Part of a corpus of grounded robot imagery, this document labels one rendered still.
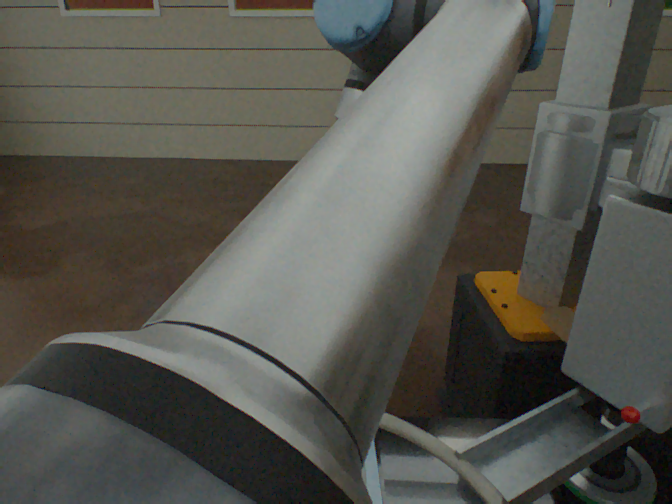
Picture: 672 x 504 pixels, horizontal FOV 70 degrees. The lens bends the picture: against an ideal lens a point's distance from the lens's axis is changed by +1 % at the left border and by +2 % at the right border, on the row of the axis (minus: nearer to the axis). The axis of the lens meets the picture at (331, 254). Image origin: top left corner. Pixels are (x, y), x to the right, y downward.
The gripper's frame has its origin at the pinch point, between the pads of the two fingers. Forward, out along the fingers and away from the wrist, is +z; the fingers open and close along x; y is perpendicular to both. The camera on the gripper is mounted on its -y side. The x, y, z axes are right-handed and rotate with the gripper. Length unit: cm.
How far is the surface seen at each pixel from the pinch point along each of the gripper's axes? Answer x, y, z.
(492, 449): 34, -29, 27
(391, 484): 18, -42, 55
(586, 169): 27, -117, -35
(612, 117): 27, -111, -52
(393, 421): 16.0, -21.1, 28.8
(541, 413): 40, -39, 20
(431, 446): 24.2, -21.7, 29.5
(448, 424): 24, -66, 45
